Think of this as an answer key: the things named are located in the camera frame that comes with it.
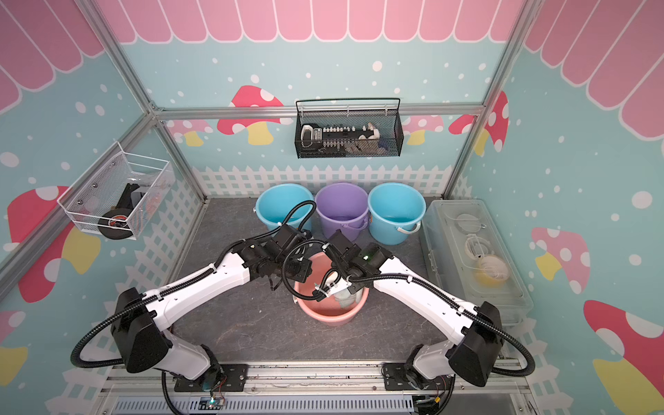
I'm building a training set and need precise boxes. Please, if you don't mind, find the pink bucket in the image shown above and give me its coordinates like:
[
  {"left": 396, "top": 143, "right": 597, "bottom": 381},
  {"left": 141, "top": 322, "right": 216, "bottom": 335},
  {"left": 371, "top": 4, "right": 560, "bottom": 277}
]
[{"left": 294, "top": 252, "right": 369, "bottom": 327}]

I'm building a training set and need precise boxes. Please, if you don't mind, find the purple bucket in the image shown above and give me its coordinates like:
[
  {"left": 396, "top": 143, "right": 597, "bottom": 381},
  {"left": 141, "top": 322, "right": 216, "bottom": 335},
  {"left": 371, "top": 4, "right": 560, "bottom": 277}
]
[{"left": 315, "top": 183, "right": 369, "bottom": 241}]

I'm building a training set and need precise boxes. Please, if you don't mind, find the teal bucket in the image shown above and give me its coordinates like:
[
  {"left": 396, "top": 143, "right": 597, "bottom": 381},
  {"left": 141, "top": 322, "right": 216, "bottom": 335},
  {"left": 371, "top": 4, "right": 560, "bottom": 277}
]
[
  {"left": 254, "top": 183, "right": 314, "bottom": 231},
  {"left": 368, "top": 183, "right": 426, "bottom": 246}
]

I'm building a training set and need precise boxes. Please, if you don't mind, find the light green cloth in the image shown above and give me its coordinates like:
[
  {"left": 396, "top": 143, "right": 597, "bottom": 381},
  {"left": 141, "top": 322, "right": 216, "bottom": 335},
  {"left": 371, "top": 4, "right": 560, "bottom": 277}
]
[{"left": 333, "top": 289, "right": 364, "bottom": 310}]

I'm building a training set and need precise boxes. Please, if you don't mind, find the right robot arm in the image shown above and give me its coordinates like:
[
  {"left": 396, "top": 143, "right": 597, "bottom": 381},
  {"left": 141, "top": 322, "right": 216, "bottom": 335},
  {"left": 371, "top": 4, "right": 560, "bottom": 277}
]
[{"left": 279, "top": 232, "right": 536, "bottom": 387}]

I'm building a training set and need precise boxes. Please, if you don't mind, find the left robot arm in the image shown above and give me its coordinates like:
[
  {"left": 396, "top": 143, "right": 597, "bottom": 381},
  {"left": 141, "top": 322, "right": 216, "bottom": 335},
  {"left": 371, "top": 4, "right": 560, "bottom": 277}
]
[{"left": 70, "top": 201, "right": 316, "bottom": 394}]

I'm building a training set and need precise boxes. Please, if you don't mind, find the clear plastic storage box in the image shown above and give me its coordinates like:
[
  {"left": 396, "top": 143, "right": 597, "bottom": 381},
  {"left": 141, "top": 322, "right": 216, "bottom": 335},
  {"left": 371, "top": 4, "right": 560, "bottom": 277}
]
[{"left": 420, "top": 200, "right": 534, "bottom": 327}]

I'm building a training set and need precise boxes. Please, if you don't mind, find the white power strip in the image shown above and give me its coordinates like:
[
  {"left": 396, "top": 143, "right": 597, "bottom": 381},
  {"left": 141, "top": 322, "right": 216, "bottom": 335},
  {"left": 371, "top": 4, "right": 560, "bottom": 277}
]
[{"left": 297, "top": 123, "right": 380, "bottom": 153}]

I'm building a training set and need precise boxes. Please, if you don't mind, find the black tape dispenser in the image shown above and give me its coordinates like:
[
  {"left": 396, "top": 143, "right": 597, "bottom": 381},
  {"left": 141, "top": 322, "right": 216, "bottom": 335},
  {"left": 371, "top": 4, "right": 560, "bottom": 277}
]
[{"left": 98, "top": 183, "right": 141, "bottom": 240}]

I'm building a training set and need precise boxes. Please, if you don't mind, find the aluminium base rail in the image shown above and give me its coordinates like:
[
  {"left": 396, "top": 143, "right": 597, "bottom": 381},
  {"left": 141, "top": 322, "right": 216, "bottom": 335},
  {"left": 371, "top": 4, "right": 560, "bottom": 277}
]
[{"left": 91, "top": 361, "right": 540, "bottom": 414}]

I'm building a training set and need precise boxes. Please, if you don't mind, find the black wire wall basket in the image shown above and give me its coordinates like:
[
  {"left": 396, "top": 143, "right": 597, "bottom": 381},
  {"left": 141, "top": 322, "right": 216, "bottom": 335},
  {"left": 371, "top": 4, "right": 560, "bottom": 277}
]
[{"left": 294, "top": 98, "right": 404, "bottom": 158}]

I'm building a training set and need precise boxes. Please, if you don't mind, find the white wire wall basket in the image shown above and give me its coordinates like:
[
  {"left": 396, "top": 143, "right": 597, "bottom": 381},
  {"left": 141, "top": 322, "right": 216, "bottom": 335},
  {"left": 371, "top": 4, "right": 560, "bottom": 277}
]
[{"left": 58, "top": 143, "right": 176, "bottom": 240}]

